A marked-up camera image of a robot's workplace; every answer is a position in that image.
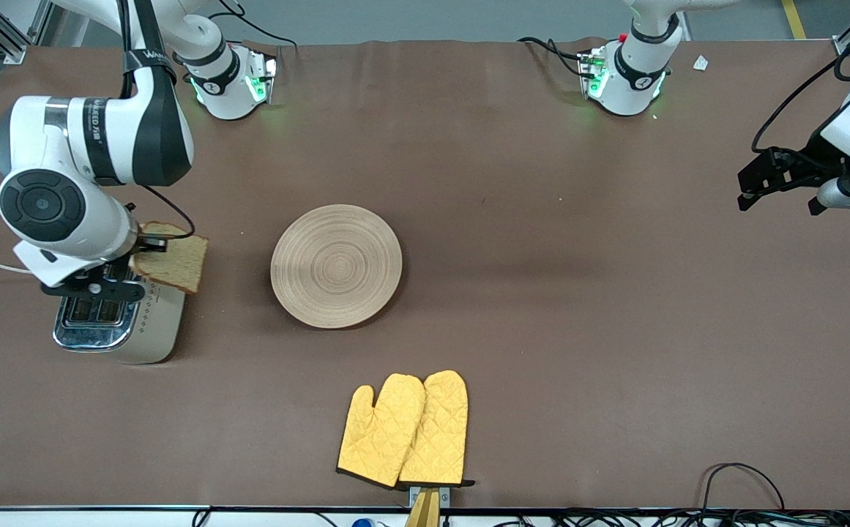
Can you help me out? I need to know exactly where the brown bread slice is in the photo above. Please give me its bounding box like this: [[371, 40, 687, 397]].
[[130, 222, 209, 295]]

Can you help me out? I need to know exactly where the round wooden plate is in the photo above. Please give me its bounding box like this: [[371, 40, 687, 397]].
[[270, 204, 403, 329]]

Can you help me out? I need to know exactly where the cream chrome two-slot toaster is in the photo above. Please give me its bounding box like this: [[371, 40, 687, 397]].
[[52, 253, 189, 365]]

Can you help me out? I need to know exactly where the brown table cover cloth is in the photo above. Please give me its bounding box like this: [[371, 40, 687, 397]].
[[0, 38, 850, 511]]

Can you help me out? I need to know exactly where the yellow quilted oven mitt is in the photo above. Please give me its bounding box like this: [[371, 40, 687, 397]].
[[398, 370, 475, 490], [337, 374, 426, 489]]

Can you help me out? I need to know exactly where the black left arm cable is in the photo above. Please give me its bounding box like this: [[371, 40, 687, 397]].
[[751, 18, 850, 154]]

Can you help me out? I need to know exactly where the aluminium frame profile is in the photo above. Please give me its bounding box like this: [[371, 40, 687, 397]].
[[0, 0, 53, 65]]

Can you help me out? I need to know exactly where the black left base cable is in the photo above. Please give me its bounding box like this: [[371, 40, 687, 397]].
[[518, 36, 588, 78]]

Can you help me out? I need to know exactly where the black looped cable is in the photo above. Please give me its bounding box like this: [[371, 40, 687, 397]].
[[699, 462, 786, 513]]

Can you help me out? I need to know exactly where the tangled black cable bundle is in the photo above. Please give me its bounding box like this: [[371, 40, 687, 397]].
[[491, 510, 850, 527]]

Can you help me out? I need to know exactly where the small metal clamp bracket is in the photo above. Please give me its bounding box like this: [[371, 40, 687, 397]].
[[409, 486, 451, 509]]

